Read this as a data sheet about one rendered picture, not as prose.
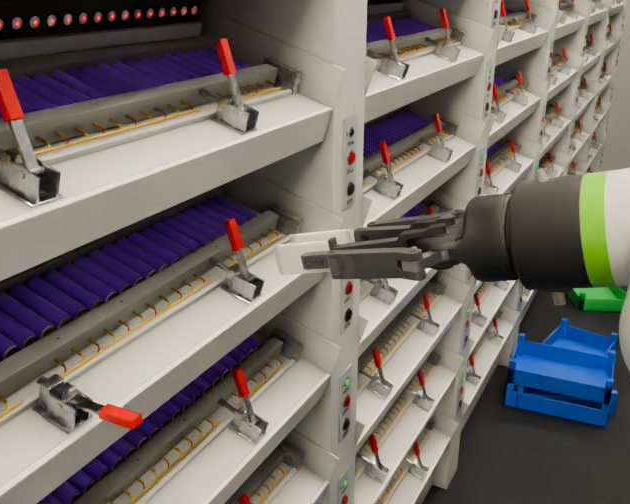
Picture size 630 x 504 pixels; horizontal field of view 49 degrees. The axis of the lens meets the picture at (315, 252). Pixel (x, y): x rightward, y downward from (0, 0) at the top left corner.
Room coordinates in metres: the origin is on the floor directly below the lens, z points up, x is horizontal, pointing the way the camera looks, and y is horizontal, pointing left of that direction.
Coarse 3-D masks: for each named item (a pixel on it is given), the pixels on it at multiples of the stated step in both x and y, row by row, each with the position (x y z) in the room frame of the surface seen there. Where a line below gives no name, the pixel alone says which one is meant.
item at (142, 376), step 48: (240, 192) 0.93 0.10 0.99; (288, 192) 0.90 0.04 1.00; (288, 288) 0.77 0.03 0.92; (144, 336) 0.61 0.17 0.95; (192, 336) 0.62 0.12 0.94; (240, 336) 0.69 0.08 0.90; (96, 384) 0.53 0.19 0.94; (144, 384) 0.54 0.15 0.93; (0, 432) 0.45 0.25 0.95; (48, 432) 0.46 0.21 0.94; (96, 432) 0.49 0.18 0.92; (0, 480) 0.41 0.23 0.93; (48, 480) 0.44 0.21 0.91
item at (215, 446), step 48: (288, 336) 0.89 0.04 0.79; (192, 384) 0.76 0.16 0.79; (240, 384) 0.72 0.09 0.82; (288, 384) 0.82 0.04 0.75; (144, 432) 0.67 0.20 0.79; (192, 432) 0.70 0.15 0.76; (240, 432) 0.71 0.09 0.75; (288, 432) 0.78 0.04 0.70; (96, 480) 0.59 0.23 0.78; (144, 480) 0.62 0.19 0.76; (192, 480) 0.63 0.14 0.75; (240, 480) 0.67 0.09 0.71
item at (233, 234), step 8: (224, 224) 0.72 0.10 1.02; (232, 224) 0.72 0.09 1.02; (232, 232) 0.72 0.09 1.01; (232, 240) 0.72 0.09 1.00; (240, 240) 0.73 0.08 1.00; (232, 248) 0.72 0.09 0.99; (240, 248) 0.72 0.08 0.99; (240, 256) 0.72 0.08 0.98; (240, 264) 0.72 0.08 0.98; (248, 272) 0.72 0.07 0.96
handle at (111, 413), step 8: (72, 392) 0.48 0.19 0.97; (72, 400) 0.48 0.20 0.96; (80, 400) 0.48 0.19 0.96; (88, 400) 0.48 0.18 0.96; (80, 408) 0.47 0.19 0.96; (88, 408) 0.47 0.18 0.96; (96, 408) 0.46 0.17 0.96; (104, 408) 0.46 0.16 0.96; (112, 408) 0.46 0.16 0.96; (120, 408) 0.46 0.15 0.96; (104, 416) 0.46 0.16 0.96; (112, 416) 0.45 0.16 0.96; (120, 416) 0.45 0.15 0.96; (128, 416) 0.45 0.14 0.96; (136, 416) 0.45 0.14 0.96; (120, 424) 0.45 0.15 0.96; (128, 424) 0.44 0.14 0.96; (136, 424) 0.45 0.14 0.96
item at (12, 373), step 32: (256, 224) 0.84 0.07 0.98; (192, 256) 0.73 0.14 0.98; (224, 256) 0.77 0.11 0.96; (160, 288) 0.66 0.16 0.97; (192, 288) 0.69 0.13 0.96; (96, 320) 0.58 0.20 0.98; (32, 352) 0.52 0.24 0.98; (64, 352) 0.54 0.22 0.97; (0, 384) 0.48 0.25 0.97; (0, 416) 0.46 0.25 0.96
